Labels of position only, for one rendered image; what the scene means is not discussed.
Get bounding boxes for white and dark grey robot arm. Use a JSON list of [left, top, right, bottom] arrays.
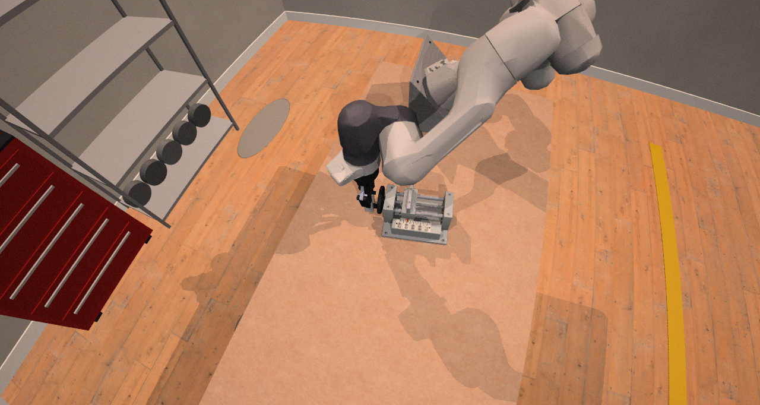
[[326, 0, 602, 186]]

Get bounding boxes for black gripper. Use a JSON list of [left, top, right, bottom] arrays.
[[354, 168, 379, 213]]

